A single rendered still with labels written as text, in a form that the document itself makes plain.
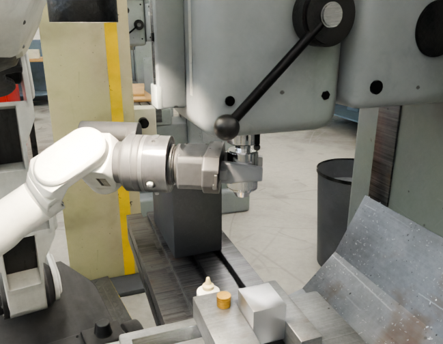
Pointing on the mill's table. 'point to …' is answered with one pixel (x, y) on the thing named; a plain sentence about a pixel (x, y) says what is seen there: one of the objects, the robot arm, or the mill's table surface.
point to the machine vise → (323, 329)
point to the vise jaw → (221, 322)
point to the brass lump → (223, 299)
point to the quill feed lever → (330, 7)
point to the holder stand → (189, 220)
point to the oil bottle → (207, 288)
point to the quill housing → (254, 67)
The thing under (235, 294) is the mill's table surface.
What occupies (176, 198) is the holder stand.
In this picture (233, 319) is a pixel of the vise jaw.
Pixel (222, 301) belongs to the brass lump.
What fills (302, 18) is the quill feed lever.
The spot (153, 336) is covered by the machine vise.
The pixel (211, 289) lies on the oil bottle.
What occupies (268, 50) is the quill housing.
